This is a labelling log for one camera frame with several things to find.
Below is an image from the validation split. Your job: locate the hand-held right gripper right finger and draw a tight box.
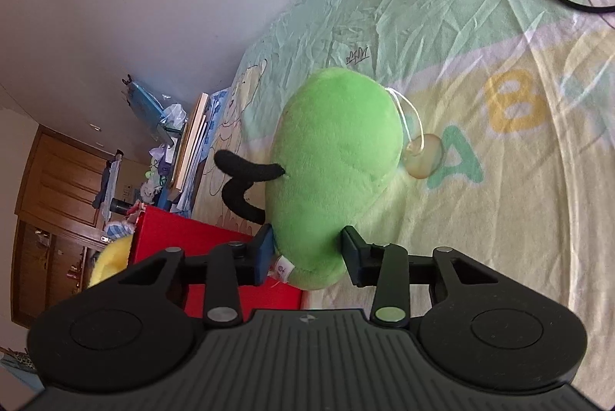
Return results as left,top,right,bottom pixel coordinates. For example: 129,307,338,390
340,226,500,325

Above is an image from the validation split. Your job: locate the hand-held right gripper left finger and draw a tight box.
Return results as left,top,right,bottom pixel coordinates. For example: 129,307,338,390
115,223,277,330

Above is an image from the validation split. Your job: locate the red cardboard box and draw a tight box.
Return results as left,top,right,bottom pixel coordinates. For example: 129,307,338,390
127,205,303,321

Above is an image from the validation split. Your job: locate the green plush toy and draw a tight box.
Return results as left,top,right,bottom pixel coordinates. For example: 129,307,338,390
214,67,445,291

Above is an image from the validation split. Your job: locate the yellow tiger plush toy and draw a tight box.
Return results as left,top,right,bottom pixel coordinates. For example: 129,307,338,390
84,235,136,293

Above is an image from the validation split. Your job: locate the blue patterned cloth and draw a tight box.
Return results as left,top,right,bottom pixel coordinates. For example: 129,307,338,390
204,88,238,166

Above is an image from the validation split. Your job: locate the white rabbit plush toy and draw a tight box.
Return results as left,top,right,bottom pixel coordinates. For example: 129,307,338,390
103,219,141,243

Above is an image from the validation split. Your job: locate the clear plastic bag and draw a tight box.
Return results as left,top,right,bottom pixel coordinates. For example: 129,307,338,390
158,102,189,148

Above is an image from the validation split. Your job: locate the blue plastic bag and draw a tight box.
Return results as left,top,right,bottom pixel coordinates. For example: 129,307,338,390
124,77,170,143

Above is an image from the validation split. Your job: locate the wooden cabinet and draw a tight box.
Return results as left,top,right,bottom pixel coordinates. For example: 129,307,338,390
12,125,123,331

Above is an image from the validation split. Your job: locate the green printed bed sheet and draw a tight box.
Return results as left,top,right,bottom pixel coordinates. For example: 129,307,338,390
192,0,615,395

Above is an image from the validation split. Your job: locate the brown patterned blanket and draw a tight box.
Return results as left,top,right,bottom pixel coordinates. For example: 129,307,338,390
0,345,39,377

